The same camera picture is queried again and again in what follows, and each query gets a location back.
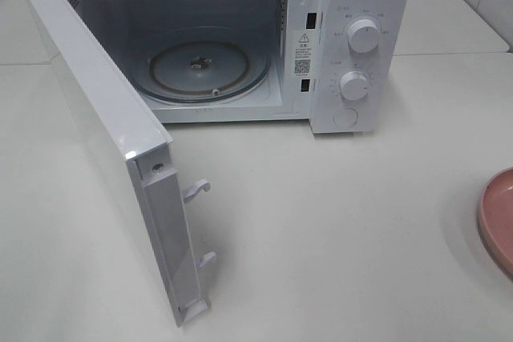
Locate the white timer knob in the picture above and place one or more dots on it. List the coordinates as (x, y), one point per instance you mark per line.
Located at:
(354, 85)

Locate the pink speckled plate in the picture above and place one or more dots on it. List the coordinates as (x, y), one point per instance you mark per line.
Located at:
(494, 218)

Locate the white microwave door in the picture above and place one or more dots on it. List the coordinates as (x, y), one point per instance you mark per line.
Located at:
(130, 148)

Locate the white microwave oven body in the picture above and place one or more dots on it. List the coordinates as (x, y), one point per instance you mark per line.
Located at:
(315, 98)

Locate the glass microwave turntable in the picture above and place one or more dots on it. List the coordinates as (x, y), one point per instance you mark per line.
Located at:
(203, 64)

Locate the round white door button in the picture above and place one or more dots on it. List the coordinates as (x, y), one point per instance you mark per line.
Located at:
(345, 118)

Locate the upper white power knob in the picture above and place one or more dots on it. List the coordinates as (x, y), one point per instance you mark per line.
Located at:
(363, 35)

